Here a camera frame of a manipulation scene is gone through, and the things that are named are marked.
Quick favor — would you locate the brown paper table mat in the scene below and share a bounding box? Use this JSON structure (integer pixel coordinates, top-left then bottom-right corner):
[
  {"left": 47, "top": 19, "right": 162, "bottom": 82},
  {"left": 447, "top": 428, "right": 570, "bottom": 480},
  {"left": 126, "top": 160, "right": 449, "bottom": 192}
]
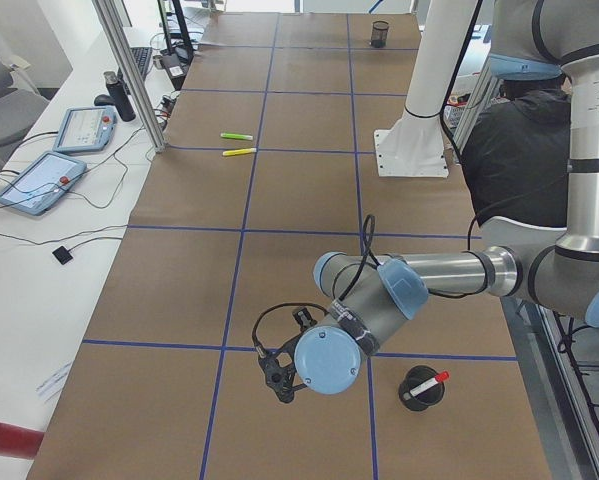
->
[{"left": 29, "top": 13, "right": 550, "bottom": 479}]

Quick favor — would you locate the black computer mouse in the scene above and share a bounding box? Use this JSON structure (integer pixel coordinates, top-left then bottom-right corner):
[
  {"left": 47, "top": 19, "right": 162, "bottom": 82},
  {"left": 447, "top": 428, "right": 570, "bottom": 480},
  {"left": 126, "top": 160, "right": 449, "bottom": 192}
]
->
[{"left": 93, "top": 94, "right": 114, "bottom": 106}]

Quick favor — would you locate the small black square device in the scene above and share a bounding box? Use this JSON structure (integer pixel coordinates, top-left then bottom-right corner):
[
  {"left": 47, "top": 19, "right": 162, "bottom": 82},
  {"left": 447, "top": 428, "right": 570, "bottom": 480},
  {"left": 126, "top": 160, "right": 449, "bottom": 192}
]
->
[{"left": 52, "top": 246, "right": 73, "bottom": 265}]

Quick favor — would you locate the black water bottle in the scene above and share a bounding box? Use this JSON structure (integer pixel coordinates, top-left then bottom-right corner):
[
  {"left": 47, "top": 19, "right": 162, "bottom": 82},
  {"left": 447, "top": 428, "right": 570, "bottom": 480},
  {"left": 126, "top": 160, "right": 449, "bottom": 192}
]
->
[{"left": 103, "top": 71, "right": 136, "bottom": 122}]

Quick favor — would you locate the red marker pen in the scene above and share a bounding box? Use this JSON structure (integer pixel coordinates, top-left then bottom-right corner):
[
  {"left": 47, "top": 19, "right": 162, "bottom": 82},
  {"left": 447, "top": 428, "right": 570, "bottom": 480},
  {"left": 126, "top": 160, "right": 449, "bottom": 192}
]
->
[{"left": 409, "top": 371, "right": 450, "bottom": 397}]

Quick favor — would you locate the yellow highlighter pen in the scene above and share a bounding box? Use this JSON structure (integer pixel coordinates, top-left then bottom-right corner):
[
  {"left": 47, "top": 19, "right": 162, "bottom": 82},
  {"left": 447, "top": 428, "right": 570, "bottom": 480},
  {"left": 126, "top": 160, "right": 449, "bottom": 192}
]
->
[{"left": 222, "top": 147, "right": 257, "bottom": 157}]

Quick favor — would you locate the red cylinder object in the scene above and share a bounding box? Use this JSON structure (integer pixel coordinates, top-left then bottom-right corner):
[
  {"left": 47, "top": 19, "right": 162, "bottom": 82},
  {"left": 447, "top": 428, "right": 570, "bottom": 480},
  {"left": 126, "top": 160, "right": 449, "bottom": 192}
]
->
[{"left": 0, "top": 422, "right": 45, "bottom": 460}]

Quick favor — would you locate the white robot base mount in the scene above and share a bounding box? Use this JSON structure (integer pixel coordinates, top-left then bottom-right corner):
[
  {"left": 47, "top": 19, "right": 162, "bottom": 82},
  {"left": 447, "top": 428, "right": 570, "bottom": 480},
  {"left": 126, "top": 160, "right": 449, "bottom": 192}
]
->
[{"left": 374, "top": 127, "right": 449, "bottom": 178}]

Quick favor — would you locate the black mesh pen cup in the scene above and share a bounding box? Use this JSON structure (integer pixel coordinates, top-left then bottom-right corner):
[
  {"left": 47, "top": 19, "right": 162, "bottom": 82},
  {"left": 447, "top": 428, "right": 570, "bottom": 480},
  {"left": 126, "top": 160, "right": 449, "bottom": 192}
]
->
[
  {"left": 398, "top": 365, "right": 449, "bottom": 411},
  {"left": 370, "top": 20, "right": 389, "bottom": 48}
]

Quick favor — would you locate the black keyboard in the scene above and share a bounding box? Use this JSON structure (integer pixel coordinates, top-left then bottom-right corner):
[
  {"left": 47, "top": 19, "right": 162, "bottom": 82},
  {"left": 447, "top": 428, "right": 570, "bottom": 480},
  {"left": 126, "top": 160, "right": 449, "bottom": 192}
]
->
[{"left": 130, "top": 46, "right": 153, "bottom": 80}]

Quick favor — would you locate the grey aluminium frame post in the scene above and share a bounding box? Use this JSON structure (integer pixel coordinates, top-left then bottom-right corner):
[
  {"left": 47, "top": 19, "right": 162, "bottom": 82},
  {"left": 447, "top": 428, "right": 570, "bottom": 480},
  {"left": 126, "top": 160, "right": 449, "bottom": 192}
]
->
[{"left": 92, "top": 0, "right": 166, "bottom": 153}]

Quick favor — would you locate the teach pendant tablet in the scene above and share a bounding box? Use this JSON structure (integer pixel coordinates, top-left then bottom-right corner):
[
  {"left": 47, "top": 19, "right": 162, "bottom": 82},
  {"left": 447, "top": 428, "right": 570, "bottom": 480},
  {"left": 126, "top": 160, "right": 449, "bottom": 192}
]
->
[
  {"left": 0, "top": 151, "right": 87, "bottom": 216},
  {"left": 53, "top": 106, "right": 117, "bottom": 154}
]

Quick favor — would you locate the person in black jacket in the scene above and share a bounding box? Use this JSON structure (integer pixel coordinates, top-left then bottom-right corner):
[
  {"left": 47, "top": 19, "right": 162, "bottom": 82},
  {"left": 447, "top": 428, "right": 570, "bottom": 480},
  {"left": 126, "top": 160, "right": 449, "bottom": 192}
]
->
[{"left": 460, "top": 75, "right": 571, "bottom": 228}]

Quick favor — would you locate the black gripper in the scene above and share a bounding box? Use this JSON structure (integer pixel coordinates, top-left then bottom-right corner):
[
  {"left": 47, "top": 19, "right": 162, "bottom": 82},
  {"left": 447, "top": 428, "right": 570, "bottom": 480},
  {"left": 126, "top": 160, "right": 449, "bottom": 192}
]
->
[{"left": 257, "top": 308, "right": 316, "bottom": 403}]

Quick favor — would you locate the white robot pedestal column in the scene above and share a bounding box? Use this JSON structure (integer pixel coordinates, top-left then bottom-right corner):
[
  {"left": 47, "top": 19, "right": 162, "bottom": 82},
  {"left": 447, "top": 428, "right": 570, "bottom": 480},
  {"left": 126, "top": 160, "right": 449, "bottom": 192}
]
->
[{"left": 402, "top": 0, "right": 485, "bottom": 121}]

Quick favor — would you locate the green highlighter pen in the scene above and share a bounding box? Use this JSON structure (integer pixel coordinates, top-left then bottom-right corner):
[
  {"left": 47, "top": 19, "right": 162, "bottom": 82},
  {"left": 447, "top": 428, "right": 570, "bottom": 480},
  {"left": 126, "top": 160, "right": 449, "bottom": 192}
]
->
[{"left": 220, "top": 132, "right": 254, "bottom": 141}]

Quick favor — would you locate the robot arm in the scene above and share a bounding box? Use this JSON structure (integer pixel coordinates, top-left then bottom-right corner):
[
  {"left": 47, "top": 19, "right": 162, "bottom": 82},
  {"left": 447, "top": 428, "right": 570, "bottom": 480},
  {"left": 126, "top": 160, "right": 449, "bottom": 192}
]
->
[{"left": 252, "top": 1, "right": 599, "bottom": 403}]

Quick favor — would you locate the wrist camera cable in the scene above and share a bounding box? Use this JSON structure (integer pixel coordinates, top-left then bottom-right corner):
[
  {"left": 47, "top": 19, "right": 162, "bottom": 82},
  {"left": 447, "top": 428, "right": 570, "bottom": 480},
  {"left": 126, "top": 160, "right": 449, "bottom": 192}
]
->
[{"left": 251, "top": 213, "right": 395, "bottom": 357}]

